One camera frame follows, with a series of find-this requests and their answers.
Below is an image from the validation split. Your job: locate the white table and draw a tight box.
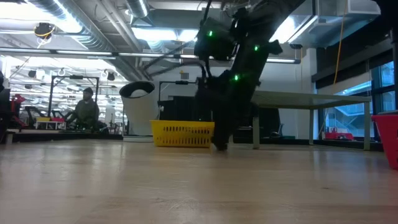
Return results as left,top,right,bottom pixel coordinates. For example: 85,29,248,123
34,116,66,131

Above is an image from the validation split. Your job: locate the red equipment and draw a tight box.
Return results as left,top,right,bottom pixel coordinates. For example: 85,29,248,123
11,93,27,128

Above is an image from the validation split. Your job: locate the yellow plastic basket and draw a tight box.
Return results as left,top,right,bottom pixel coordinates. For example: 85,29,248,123
150,120,215,148

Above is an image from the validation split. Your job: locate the long ribbed silver duct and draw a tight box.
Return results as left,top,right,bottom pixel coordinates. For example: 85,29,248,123
27,0,113,52

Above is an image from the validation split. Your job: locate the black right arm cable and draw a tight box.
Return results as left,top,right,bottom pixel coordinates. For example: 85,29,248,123
142,42,209,78

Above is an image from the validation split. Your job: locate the green perforated metal shelf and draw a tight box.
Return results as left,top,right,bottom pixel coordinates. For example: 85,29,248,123
250,90,373,151

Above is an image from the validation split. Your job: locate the white ceiling unit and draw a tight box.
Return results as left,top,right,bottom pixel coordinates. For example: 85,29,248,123
343,0,382,16

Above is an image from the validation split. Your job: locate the round silver air duct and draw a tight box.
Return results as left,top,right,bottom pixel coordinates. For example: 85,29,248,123
124,0,150,19

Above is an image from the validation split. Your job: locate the black metal frame stand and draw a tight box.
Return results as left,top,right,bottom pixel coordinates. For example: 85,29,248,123
159,80,200,103
49,73,101,131

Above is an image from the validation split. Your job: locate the red plastic basket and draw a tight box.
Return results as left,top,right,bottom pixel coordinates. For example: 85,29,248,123
371,114,398,170

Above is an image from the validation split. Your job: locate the red object beyond window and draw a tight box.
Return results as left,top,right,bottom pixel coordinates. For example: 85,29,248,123
323,126,354,141

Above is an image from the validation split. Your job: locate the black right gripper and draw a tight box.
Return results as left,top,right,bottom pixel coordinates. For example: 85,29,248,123
195,70,262,152

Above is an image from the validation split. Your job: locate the black device with yellow cable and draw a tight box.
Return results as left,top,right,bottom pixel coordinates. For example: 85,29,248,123
33,21,56,41

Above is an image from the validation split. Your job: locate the black cabinet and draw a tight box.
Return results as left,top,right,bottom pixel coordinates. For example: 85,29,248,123
259,108,282,138
158,95,215,122

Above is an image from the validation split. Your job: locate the person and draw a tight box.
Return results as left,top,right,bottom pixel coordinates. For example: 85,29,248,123
67,86,101,131

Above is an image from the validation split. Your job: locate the long ceiling light bar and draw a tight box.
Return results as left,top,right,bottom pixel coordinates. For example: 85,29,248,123
0,46,302,65

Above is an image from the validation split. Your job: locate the yellow hanging cable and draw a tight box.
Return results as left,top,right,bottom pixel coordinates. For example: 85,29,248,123
332,0,348,86

